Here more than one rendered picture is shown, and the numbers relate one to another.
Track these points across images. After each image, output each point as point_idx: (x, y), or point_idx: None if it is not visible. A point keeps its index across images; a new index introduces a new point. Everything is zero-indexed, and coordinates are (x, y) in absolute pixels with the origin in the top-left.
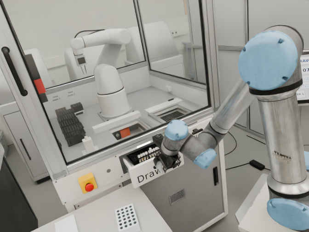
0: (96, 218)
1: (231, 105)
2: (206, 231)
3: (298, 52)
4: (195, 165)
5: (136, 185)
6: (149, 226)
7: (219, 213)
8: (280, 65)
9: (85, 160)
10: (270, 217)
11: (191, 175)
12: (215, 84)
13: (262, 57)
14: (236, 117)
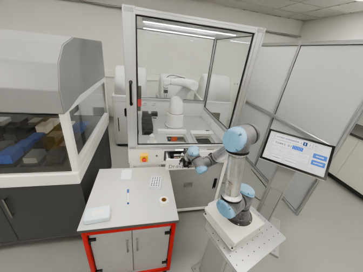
0: (141, 176)
1: (223, 150)
2: (197, 211)
3: (249, 141)
4: (204, 172)
5: (167, 168)
6: (165, 190)
7: None
8: (236, 144)
9: (147, 145)
10: None
11: (200, 177)
12: None
13: (232, 137)
14: (223, 156)
